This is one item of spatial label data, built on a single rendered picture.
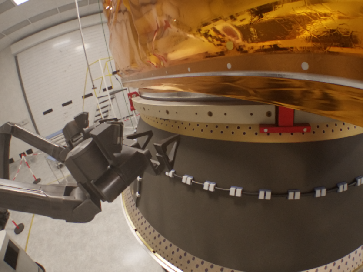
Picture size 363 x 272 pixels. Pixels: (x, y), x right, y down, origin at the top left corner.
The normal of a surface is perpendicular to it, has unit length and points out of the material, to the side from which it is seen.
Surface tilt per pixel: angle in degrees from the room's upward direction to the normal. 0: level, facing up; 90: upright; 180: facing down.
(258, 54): 98
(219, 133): 62
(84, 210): 88
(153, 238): 43
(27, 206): 91
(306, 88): 90
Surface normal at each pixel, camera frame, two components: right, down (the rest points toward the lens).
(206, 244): -0.57, -0.04
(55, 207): 0.46, 0.19
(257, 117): -0.44, 0.44
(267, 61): -0.87, 0.35
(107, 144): 0.76, 0.12
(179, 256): -0.57, -0.36
